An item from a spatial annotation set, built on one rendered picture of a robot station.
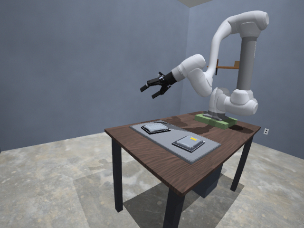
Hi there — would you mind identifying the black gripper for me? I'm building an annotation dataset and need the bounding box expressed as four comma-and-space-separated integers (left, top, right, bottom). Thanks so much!
140, 72, 177, 99

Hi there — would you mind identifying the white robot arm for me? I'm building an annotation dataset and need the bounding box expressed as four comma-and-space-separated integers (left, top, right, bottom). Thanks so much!
171, 10, 269, 121

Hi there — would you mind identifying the clear plastic rectangular lid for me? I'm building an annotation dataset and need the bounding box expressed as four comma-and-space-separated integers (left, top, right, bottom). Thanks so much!
177, 136, 201, 149

